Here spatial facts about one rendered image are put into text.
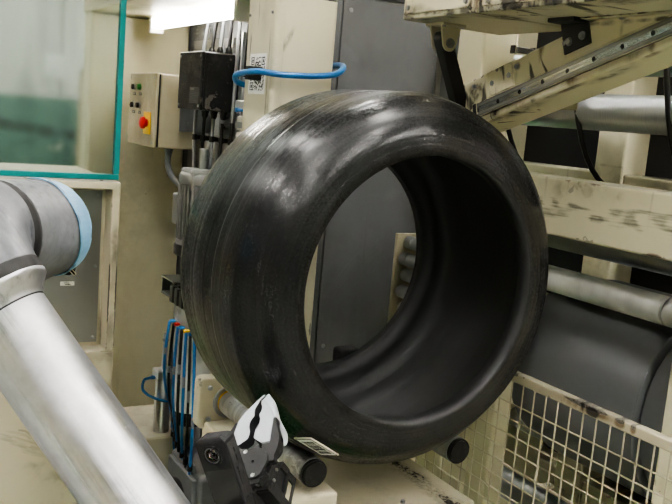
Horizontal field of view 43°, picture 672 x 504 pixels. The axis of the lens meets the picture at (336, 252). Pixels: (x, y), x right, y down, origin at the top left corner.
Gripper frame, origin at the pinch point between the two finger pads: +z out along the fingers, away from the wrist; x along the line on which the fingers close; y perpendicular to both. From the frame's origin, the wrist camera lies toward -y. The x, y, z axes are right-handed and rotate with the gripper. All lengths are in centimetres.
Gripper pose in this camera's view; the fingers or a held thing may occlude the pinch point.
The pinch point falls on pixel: (263, 399)
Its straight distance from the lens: 121.3
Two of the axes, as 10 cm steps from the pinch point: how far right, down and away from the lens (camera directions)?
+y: 4.1, 7.0, 5.9
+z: 1.5, -6.9, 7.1
